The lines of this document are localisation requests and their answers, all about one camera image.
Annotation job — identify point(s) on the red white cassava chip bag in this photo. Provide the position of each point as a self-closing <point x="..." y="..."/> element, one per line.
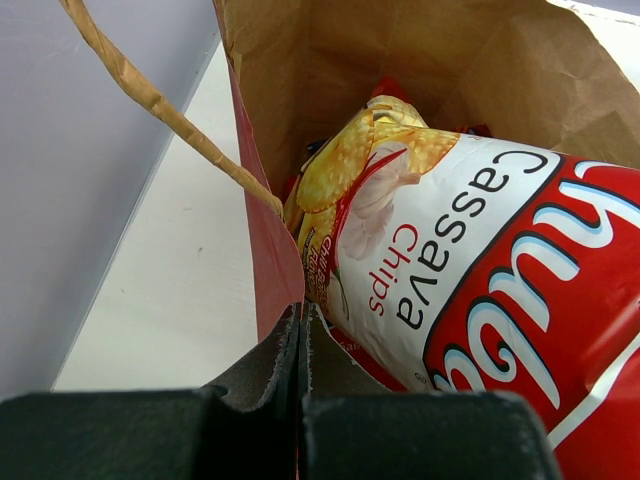
<point x="457" y="262"/>

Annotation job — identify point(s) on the red brown paper bag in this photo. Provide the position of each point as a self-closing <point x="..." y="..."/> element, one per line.
<point x="527" y="72"/>

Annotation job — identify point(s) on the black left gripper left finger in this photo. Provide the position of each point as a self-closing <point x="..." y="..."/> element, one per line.
<point x="240" y="425"/>

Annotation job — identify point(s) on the blue Doritos chip bag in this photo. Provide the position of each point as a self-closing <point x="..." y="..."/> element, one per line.
<point x="313" y="147"/>

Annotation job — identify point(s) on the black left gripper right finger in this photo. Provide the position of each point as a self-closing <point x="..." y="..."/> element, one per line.
<point x="351" y="427"/>

